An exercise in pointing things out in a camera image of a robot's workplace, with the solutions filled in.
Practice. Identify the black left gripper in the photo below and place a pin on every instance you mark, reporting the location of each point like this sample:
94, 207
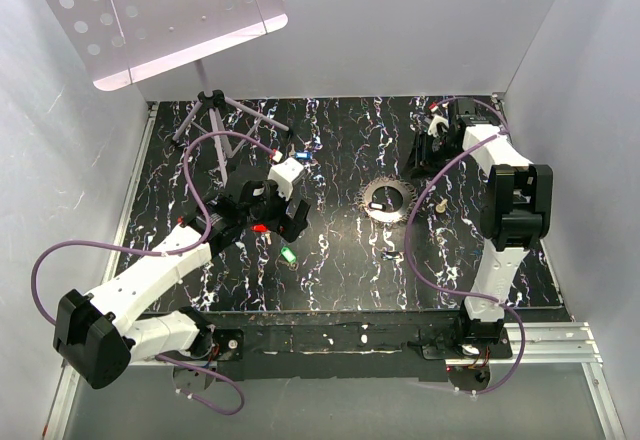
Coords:
290, 227

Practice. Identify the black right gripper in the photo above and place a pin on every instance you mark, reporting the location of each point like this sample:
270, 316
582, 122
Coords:
424, 164

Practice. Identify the key with red tag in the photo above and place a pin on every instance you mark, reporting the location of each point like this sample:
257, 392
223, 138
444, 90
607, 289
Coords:
264, 231

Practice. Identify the key with green tag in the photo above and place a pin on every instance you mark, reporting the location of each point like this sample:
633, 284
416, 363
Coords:
288, 258

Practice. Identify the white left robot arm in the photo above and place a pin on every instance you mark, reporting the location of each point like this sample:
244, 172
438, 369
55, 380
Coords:
99, 333

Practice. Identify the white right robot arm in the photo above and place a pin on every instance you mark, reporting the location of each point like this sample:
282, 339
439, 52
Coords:
516, 215

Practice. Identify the key with blue tag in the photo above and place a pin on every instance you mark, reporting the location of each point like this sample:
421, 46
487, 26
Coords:
299, 155

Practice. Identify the white perforated music stand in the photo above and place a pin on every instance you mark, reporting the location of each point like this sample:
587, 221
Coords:
123, 42

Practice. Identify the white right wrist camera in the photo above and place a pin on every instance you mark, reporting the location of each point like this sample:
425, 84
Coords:
439, 124

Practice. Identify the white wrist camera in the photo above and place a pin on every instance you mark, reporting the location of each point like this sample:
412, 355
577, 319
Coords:
439, 124
286, 175

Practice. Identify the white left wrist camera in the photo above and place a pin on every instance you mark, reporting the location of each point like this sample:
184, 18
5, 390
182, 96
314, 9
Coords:
286, 175

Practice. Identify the aluminium front rail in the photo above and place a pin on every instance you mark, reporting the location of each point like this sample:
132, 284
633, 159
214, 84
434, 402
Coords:
558, 392

